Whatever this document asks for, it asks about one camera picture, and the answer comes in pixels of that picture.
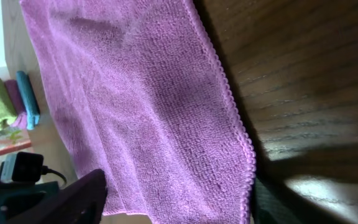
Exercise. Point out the folded purple cloth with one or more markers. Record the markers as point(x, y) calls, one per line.
point(15, 96)

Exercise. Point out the folded blue cloth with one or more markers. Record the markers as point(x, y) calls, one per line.
point(29, 99)

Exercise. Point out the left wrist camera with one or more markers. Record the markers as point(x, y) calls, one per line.
point(23, 167)

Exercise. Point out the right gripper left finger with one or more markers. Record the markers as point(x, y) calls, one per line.
point(81, 202)

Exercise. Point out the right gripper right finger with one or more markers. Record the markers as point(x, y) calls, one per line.
point(268, 209)

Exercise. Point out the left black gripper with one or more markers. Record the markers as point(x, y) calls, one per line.
point(17, 200)

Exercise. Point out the purple microfiber cloth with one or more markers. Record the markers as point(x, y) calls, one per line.
point(135, 88)

